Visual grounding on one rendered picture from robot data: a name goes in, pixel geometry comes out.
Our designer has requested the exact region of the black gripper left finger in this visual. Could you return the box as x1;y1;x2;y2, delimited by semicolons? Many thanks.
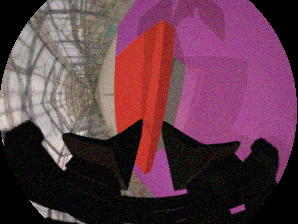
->
63;120;142;190

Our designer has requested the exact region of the red rectangular lid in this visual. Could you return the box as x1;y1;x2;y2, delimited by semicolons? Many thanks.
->
114;20;176;175

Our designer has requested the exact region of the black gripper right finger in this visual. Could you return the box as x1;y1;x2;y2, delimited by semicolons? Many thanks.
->
161;121;241;190

